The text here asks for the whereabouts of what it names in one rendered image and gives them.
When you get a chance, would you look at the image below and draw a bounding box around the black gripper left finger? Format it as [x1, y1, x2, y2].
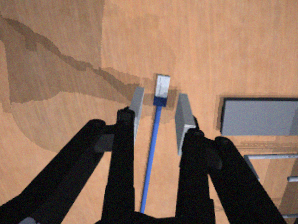
[0, 87, 144, 224]

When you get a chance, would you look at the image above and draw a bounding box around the black patch panel rack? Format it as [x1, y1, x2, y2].
[220, 98, 298, 181]

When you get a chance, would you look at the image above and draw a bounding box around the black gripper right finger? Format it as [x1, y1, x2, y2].
[174, 93, 287, 224]

